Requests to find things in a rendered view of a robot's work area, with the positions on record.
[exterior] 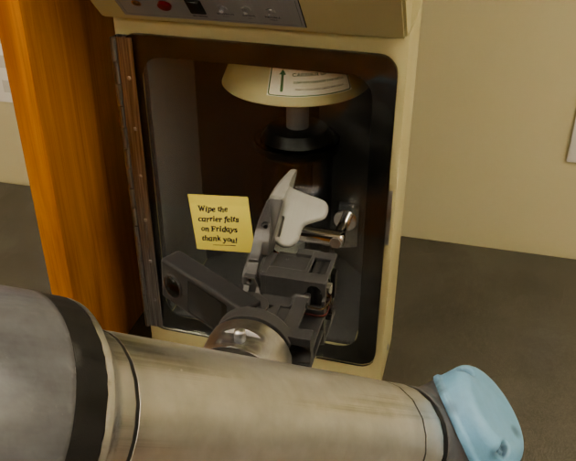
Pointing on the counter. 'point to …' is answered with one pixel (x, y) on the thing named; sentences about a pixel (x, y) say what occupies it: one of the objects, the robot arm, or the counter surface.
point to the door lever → (345, 220)
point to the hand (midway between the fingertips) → (288, 230)
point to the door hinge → (130, 168)
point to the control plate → (291, 16)
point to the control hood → (318, 16)
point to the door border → (128, 115)
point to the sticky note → (221, 222)
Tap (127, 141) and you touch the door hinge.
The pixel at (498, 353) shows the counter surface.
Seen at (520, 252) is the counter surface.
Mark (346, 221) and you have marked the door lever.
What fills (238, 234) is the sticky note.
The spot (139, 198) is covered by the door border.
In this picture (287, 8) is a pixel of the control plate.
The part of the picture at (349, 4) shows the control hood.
